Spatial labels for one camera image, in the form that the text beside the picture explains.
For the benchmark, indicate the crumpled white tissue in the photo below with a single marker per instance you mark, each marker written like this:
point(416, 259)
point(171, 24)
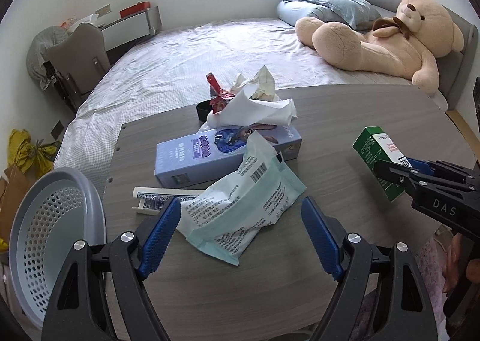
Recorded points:
point(255, 102)

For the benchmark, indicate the red candy wrapper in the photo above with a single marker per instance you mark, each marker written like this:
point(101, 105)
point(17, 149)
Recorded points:
point(220, 98)

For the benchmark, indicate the red box on desk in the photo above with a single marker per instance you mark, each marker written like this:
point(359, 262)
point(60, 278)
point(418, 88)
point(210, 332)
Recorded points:
point(134, 9)

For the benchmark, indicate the blue cartoon rabbit box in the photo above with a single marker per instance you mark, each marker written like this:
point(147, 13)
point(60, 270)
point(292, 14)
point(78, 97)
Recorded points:
point(212, 154)

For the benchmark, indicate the grey chair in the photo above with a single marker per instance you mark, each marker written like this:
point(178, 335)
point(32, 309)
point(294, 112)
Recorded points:
point(79, 60)

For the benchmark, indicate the brown cardboard piece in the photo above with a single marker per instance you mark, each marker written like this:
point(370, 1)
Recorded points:
point(14, 186)

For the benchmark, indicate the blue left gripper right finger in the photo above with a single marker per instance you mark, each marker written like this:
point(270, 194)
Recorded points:
point(326, 234)

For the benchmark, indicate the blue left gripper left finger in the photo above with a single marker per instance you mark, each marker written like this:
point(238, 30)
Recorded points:
point(154, 234)

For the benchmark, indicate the large beige teddy bear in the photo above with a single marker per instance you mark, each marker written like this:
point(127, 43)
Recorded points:
point(386, 48)

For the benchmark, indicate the grey bed headboard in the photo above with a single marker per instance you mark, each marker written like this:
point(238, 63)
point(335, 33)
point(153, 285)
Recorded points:
point(449, 37)

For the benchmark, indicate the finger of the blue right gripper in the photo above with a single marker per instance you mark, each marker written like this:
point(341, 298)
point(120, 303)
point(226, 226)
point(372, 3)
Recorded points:
point(421, 166)

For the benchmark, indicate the small black cup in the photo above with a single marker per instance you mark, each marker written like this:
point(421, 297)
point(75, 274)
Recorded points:
point(203, 109)

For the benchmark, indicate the light blue pillow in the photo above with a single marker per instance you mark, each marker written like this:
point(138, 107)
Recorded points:
point(358, 14)

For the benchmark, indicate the grey perforated trash basket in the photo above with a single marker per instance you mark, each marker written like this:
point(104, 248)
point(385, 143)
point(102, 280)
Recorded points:
point(59, 209)

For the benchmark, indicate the white teal wipes packet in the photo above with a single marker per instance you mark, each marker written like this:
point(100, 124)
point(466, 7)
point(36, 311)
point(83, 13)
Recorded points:
point(223, 220)

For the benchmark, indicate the right hand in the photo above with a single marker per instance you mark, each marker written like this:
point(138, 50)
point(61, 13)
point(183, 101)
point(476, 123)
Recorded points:
point(452, 246)

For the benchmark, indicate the white blue card pack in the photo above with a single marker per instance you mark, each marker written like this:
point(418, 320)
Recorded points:
point(152, 200)

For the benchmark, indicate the white desk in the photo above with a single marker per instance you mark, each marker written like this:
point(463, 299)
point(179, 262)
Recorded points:
point(146, 23)

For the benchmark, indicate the yellow plastic bag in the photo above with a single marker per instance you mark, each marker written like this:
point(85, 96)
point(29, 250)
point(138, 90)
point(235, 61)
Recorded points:
point(27, 155)

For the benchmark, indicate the bed with white sheet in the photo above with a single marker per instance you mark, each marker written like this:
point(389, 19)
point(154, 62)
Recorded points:
point(169, 71)

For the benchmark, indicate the grey cloth on chair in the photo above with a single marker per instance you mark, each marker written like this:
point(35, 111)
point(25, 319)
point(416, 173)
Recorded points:
point(37, 54)

